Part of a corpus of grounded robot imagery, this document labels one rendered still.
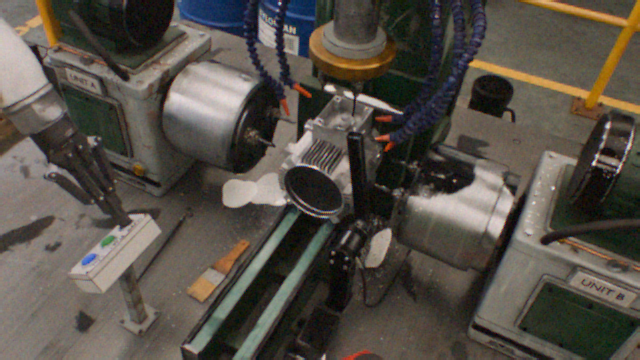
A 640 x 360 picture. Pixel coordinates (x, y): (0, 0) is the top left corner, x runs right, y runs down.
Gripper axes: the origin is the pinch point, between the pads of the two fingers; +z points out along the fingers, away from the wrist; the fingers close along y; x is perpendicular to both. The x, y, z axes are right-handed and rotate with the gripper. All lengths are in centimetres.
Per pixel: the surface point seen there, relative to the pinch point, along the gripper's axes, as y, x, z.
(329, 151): 36.2, -25.1, 14.9
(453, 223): 30, -51, 32
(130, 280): -5.4, 2.5, 14.2
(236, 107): 34.6, -7.5, -0.8
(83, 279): -13.5, -1.0, 5.3
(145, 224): 1.4, -3.5, 5.2
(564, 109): 255, -15, 140
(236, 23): 188, 124, 16
